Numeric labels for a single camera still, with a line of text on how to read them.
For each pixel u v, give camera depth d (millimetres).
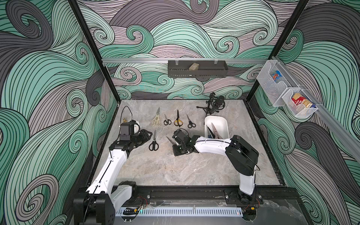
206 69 950
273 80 833
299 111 633
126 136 613
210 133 979
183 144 697
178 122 1061
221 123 1045
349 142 501
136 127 658
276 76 836
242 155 515
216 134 974
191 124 1039
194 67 902
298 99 660
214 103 923
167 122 1063
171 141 925
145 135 714
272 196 744
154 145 928
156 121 1065
